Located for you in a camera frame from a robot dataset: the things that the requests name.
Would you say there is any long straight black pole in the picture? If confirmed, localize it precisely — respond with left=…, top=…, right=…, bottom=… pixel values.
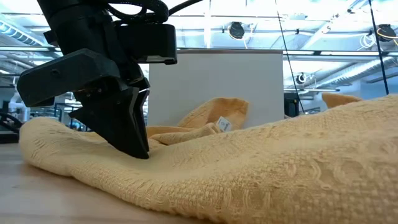
left=368, top=0, right=391, bottom=96

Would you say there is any silver ventilation duct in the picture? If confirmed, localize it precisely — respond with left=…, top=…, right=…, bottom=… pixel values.
left=306, top=55, right=398, bottom=91

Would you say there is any grey ceiling duct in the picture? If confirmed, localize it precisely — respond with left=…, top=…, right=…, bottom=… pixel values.
left=0, top=20, right=52, bottom=60

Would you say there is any beige fabric storage box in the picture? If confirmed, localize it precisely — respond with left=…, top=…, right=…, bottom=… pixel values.
left=148, top=49, right=284, bottom=130

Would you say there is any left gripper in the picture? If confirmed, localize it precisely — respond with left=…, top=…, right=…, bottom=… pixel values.
left=17, top=0, right=152, bottom=160

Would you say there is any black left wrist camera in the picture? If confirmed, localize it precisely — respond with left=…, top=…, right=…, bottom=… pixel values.
left=116, top=23, right=178, bottom=65

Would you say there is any black curved hose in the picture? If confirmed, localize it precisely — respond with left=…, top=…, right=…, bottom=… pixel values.
left=0, top=111, right=23, bottom=133

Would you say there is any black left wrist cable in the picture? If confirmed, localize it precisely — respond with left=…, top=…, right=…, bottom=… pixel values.
left=105, top=0, right=203, bottom=26

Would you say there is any thin black hanging cable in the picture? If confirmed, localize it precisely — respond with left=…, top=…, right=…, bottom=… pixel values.
left=274, top=0, right=305, bottom=114

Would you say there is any mustard yellow towel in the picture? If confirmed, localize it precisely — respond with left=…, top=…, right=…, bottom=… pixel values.
left=18, top=92, right=398, bottom=224

